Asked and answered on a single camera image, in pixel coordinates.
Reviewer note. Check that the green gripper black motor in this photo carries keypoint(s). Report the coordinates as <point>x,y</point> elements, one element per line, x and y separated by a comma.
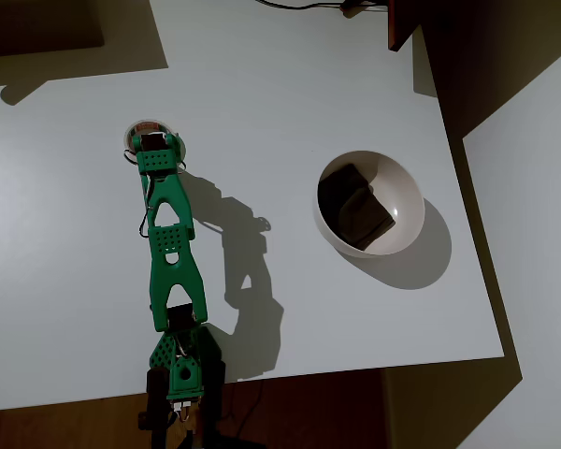
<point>132,141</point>

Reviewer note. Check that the masking tape roll tesa print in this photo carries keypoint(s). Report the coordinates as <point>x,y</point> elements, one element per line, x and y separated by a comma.
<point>148,126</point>

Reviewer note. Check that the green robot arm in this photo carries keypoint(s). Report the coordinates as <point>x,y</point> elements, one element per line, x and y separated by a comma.
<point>174,276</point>

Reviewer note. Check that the dark furniture piece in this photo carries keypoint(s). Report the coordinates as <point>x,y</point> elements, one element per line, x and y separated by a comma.
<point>37,23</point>

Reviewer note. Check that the dark cloth in bowl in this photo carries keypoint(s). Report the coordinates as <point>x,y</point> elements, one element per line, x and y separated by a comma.
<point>355,208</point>

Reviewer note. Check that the beige round bowl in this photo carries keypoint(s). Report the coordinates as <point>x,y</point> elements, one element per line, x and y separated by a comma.
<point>402,220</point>

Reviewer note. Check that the red-brown wooden board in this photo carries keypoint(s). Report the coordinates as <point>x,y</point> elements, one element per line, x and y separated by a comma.
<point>402,23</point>

